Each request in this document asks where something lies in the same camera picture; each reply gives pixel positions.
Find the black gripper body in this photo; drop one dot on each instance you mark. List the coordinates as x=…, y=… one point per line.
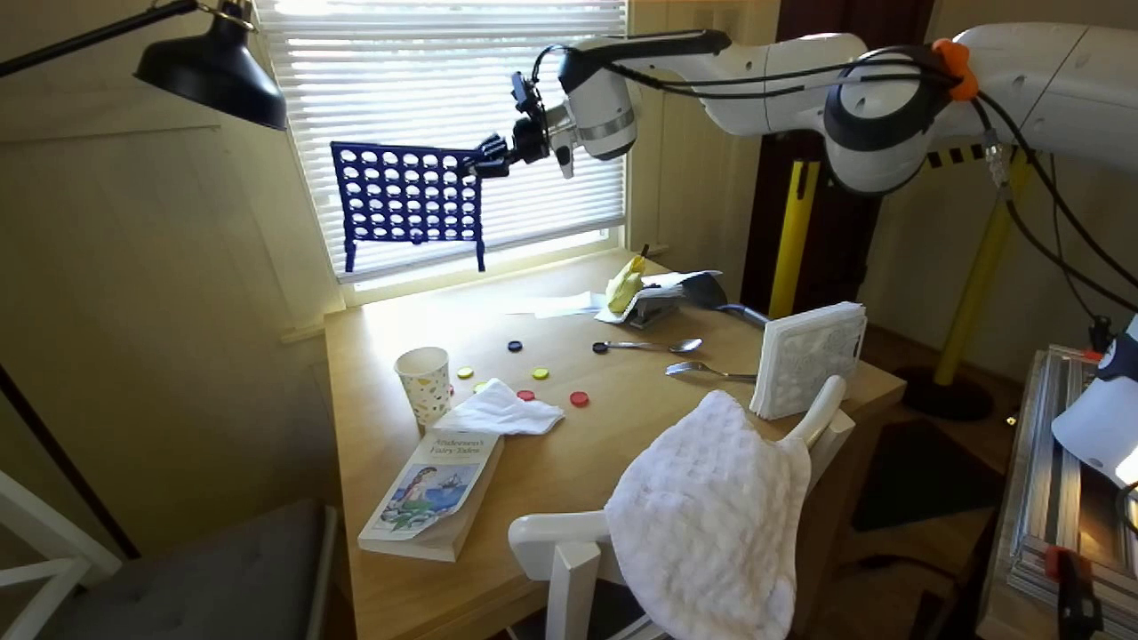
x=536, y=119

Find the blue connect four grid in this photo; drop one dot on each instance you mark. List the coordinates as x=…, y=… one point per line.
x=477, y=227

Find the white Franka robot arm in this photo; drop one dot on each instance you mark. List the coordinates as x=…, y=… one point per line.
x=769, y=82

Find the white window blinds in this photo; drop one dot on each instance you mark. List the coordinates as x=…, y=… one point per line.
x=414, y=73

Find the yellow green bag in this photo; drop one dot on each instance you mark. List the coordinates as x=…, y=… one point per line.
x=661, y=292

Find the yellow game disc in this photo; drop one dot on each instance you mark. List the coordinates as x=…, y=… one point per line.
x=465, y=370
x=541, y=376

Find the red game disc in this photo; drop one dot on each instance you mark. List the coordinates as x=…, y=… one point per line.
x=526, y=391
x=577, y=398

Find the patterned paper cup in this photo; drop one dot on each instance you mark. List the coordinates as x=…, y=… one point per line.
x=427, y=384

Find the crumpled white tissue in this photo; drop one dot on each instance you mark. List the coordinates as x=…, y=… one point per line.
x=502, y=415

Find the silver metal spoon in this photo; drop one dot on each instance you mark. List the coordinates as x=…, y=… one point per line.
x=664, y=345

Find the black lamp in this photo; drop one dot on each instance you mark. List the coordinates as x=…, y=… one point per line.
x=215, y=77

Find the illustrated children's book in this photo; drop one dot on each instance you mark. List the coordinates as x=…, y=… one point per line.
x=433, y=493

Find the dark brown door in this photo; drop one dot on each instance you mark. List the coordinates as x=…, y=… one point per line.
x=854, y=236

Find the white napkin stack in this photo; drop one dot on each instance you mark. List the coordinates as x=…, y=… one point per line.
x=804, y=358

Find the white wooden chair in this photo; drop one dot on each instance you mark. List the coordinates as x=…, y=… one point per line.
x=570, y=547

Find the white quilted towel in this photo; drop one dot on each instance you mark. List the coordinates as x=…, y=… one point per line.
x=712, y=522

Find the black yellow striped bar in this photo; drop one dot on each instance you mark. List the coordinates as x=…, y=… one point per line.
x=967, y=154

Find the grey cushioned seat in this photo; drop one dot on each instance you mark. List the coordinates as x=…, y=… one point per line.
x=202, y=580

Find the black stand rod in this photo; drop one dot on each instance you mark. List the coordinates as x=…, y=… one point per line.
x=59, y=462

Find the black floor mat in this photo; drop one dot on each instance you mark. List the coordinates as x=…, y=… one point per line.
x=925, y=474

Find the white cross-back chair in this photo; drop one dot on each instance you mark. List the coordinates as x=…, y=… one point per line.
x=37, y=535

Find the white paper sheet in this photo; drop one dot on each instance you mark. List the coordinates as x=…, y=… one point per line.
x=1104, y=429

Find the red clamp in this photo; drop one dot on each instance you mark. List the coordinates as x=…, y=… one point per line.
x=1073, y=580

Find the yellow post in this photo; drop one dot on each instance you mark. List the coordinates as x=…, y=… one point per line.
x=791, y=236
x=980, y=287

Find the black round post base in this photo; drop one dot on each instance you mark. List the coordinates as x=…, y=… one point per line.
x=949, y=395

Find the aluminium frame rack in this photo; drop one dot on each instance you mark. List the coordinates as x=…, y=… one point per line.
x=1044, y=509

